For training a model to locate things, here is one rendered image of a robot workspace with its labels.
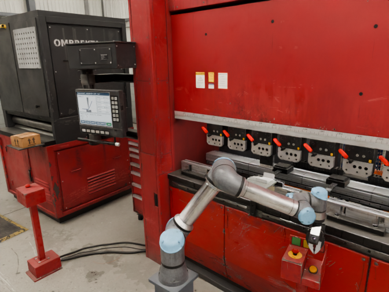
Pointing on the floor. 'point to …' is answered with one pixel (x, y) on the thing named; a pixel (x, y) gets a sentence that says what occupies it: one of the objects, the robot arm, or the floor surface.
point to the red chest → (135, 177)
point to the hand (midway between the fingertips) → (314, 252)
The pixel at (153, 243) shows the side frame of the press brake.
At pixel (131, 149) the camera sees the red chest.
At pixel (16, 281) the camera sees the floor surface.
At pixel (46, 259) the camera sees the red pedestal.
